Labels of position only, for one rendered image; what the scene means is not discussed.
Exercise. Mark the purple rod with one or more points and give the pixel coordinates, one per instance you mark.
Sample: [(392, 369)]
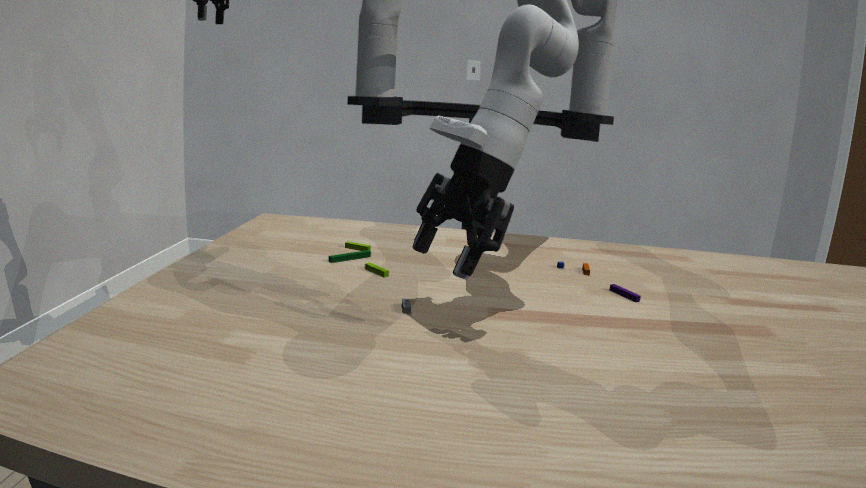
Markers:
[(625, 293)]

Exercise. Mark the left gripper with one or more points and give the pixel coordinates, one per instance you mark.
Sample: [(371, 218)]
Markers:
[(482, 176)]

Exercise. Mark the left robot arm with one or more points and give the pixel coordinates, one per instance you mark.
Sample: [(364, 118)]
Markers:
[(530, 37)]

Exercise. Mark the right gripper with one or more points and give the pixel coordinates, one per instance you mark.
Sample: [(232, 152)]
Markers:
[(220, 7)]

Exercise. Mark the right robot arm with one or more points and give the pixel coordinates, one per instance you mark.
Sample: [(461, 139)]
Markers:
[(377, 45)]

